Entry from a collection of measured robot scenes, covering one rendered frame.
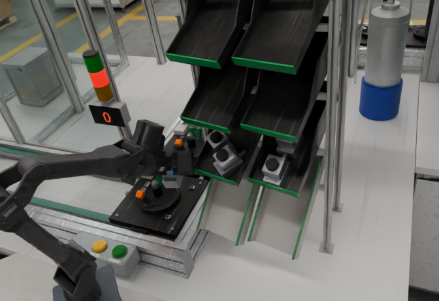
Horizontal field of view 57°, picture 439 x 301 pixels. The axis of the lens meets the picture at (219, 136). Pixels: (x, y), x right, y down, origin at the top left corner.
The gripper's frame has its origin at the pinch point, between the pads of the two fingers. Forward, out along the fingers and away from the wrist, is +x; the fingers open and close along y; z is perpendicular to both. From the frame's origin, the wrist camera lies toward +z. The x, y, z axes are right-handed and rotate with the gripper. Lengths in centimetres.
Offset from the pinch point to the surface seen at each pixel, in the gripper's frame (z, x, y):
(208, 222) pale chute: -16.9, 11.4, -6.3
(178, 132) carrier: 13, 45, 18
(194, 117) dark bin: 10.4, -10.1, -12.2
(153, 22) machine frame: 80, 94, 55
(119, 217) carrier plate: -15.5, 12.4, 24.2
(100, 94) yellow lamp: 22.7, 7.2, 26.5
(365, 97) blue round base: 25, 76, -51
